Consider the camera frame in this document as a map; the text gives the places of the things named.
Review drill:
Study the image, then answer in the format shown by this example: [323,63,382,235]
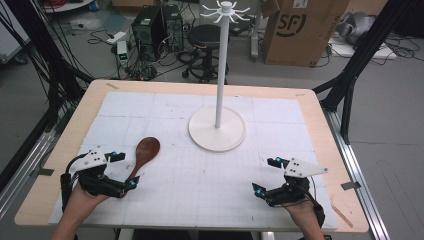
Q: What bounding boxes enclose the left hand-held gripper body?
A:
[68,145,131,199]

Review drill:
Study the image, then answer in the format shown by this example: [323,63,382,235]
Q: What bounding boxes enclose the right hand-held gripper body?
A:
[264,157,329,208]

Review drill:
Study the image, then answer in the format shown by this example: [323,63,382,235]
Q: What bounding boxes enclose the brown wooden spoon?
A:
[128,136,161,183]

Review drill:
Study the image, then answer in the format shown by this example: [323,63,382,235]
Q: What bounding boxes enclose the white hook stand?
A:
[188,0,251,153]

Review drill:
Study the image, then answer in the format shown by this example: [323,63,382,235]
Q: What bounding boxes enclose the person's left hand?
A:
[70,181,111,210]

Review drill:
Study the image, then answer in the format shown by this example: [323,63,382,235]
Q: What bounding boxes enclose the person's right hand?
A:
[283,199,318,222]

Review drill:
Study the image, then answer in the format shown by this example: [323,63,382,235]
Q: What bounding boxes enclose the grey tape piece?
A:
[29,168,55,178]
[340,180,362,191]

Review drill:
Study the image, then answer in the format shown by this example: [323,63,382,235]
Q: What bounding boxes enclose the white gridded mat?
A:
[48,90,338,232]

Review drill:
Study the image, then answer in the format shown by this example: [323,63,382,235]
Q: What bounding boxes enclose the white device with green display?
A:
[116,40,129,68]

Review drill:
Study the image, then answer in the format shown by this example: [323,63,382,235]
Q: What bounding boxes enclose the white power strip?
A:
[106,31,128,45]

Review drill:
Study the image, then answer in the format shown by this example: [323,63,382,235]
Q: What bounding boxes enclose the white flat board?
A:
[328,36,398,60]

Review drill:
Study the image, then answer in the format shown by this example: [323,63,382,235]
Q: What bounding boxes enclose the large black computer tower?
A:
[131,5,168,63]

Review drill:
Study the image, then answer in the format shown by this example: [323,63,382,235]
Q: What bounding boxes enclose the large cardboard box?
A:
[261,0,351,67]

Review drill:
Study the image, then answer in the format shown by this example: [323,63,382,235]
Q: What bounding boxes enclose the slim black computer tower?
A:
[162,3,185,53]

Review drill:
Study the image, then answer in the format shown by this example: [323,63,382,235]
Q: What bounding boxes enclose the black round stool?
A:
[181,23,231,84]

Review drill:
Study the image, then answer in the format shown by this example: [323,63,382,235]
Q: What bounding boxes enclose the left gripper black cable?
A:
[59,153,89,214]

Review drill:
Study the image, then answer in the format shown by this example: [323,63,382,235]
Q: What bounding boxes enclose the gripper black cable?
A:
[299,176,327,229]
[59,153,89,214]

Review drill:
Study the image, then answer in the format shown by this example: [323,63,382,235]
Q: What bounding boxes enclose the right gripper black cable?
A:
[299,176,327,229]

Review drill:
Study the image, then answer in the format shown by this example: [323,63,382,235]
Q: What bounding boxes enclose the aluminium rail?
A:
[323,108,391,240]
[0,131,56,218]

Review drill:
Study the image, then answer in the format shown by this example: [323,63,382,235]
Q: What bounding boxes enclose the black floor cables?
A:
[86,29,188,82]

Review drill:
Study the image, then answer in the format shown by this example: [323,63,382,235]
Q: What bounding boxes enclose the black frame with cables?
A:
[0,0,94,134]

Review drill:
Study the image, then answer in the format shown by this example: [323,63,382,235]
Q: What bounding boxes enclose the white metal post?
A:
[250,0,263,63]

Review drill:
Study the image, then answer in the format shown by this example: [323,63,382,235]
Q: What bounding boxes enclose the black frame strut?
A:
[313,0,416,145]

